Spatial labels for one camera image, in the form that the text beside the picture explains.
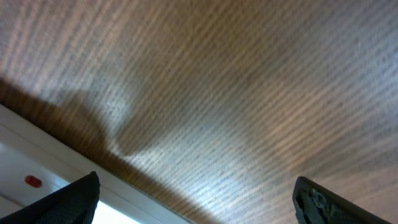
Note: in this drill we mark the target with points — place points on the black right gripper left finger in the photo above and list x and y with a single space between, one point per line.
74 204

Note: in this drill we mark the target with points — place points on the white power strip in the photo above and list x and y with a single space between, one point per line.
34 165

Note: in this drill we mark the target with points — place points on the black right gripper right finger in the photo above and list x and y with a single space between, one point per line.
315 204

